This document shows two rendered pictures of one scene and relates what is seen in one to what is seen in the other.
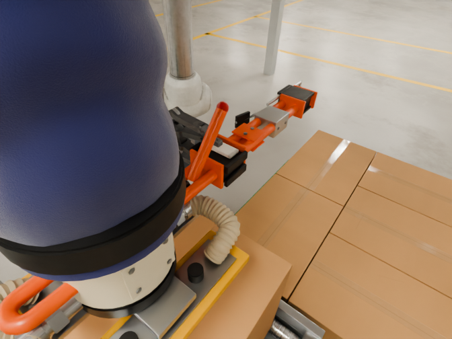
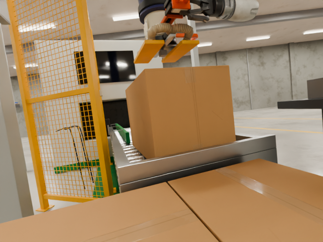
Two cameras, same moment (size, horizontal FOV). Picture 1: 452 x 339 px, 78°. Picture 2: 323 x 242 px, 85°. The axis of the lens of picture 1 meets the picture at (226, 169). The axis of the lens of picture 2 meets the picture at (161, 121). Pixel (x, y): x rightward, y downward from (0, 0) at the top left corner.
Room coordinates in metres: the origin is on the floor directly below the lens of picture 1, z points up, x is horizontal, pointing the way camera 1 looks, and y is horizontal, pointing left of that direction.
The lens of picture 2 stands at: (0.83, -0.71, 0.79)
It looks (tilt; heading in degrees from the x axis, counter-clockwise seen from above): 4 degrees down; 127
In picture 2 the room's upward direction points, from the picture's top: 7 degrees counter-clockwise
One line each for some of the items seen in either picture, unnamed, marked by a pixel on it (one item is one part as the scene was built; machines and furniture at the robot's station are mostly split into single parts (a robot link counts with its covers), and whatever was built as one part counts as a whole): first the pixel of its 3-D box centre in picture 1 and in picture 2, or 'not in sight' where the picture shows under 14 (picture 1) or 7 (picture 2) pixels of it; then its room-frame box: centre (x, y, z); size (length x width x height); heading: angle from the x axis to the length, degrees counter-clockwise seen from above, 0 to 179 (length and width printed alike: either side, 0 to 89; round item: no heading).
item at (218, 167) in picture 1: (218, 159); (177, 6); (0.45, 0.02, 1.22); 0.10 x 0.08 x 0.06; 54
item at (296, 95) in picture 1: (297, 101); not in sight; (0.73, -0.20, 1.22); 0.08 x 0.07 x 0.05; 144
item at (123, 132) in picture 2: not in sight; (117, 129); (-0.84, 0.64, 0.60); 1.60 x 0.11 x 0.09; 144
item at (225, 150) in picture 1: (220, 147); not in sight; (0.46, 0.01, 1.25); 0.07 x 0.03 x 0.01; 54
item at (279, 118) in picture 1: (271, 121); not in sight; (0.62, -0.11, 1.22); 0.07 x 0.07 x 0.04; 54
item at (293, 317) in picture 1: (235, 275); (206, 155); (0.55, -0.05, 0.58); 0.70 x 0.03 x 0.06; 54
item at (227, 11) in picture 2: not in sight; (223, 8); (0.60, 0.20, 1.22); 0.09 x 0.06 x 0.09; 144
